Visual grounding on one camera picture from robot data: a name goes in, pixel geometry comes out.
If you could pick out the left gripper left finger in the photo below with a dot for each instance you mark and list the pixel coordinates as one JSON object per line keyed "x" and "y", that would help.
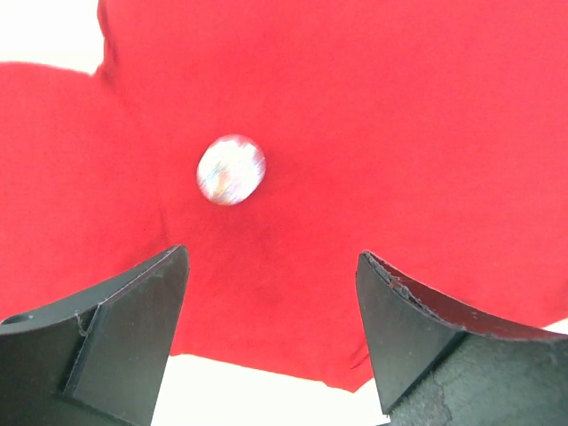
{"x": 98, "y": 356}

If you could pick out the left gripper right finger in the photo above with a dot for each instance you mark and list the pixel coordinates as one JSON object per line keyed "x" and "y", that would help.
{"x": 438, "y": 361}

